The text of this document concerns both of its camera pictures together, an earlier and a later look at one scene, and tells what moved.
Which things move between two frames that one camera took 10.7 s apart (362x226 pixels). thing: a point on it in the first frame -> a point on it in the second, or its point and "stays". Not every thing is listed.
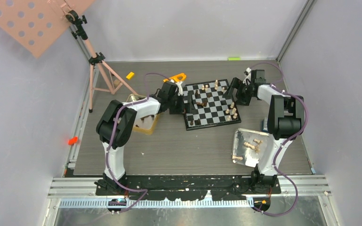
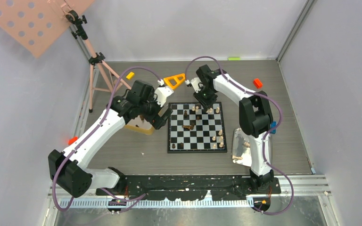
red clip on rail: [72, 141] stays
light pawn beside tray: [240, 157] stays
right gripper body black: [242, 94] -> [206, 97]
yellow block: [130, 75] stays
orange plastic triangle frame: [177, 77] stays
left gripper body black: [176, 105] -> [150, 109]
